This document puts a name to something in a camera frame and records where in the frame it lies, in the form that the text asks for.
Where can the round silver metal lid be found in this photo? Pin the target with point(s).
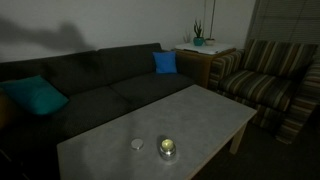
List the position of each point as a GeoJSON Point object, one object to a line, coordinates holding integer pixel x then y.
{"type": "Point", "coordinates": [137, 144]}

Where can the blue square cushion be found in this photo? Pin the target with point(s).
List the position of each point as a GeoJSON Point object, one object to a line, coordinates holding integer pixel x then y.
{"type": "Point", "coordinates": [165, 62]}

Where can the wooden side table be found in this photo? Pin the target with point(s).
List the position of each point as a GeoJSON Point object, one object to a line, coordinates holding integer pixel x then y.
{"type": "Point", "coordinates": [196, 65]}

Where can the grey coffee table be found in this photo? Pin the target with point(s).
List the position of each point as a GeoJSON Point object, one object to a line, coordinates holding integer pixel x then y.
{"type": "Point", "coordinates": [199, 121]}

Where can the small silver metal jar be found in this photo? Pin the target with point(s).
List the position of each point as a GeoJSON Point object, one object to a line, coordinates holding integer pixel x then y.
{"type": "Point", "coordinates": [167, 149]}

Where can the dark grey fabric sofa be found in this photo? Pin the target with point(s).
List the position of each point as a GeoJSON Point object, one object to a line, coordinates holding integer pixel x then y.
{"type": "Point", "coordinates": [100, 86]}

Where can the teal pot with plant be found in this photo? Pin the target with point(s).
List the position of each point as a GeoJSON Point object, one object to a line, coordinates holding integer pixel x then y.
{"type": "Point", "coordinates": [198, 40]}

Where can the white board on side table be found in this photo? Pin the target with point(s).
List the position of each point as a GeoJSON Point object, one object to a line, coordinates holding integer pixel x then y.
{"type": "Point", "coordinates": [204, 49]}

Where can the small white plant pot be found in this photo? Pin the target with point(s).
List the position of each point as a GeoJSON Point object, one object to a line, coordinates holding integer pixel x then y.
{"type": "Point", "coordinates": [209, 41]}

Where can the striped fabric armchair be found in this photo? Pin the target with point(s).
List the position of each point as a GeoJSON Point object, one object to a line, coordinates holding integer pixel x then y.
{"type": "Point", "coordinates": [281, 80]}

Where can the teal square cushion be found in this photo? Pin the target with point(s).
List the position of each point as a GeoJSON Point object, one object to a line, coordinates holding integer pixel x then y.
{"type": "Point", "coordinates": [35, 94]}

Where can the window blinds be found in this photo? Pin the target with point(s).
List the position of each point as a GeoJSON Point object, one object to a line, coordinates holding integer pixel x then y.
{"type": "Point", "coordinates": [286, 20]}

